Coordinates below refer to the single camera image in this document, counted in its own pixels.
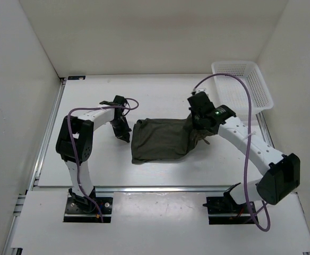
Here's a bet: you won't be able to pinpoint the white plastic basket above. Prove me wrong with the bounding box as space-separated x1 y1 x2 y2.
211 61 274 116

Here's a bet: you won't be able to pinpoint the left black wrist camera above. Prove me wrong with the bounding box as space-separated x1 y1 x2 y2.
99 95 127 113

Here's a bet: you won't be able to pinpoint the aluminium rail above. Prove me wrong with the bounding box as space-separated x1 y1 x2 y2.
96 185 230 193
256 112 274 147
26 78 67 192

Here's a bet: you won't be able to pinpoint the olive green shorts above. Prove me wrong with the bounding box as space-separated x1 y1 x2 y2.
131 115 215 164

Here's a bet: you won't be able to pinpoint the aluminium left rail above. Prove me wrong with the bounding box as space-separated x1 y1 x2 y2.
26 78 67 192

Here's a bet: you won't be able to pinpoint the aluminium front rail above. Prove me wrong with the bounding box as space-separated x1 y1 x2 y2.
96 185 230 193

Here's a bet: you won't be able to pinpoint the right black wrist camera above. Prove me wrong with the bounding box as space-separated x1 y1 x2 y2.
187 91 215 114

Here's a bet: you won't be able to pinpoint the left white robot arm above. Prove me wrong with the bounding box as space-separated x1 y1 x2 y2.
56 105 131 213

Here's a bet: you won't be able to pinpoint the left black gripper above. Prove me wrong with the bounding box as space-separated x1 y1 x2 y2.
109 116 131 142

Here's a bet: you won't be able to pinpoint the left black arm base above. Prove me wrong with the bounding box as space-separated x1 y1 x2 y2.
63 189 113 224

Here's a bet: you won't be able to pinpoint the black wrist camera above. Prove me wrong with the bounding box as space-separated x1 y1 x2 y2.
187 91 215 114
99 95 127 113

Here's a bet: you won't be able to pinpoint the aluminium right rail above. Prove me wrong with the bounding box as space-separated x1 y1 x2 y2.
256 112 274 147

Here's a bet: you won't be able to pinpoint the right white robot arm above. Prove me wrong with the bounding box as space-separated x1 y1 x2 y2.
192 105 300 213

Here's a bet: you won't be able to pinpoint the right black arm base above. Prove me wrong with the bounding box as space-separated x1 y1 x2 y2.
203 183 254 225

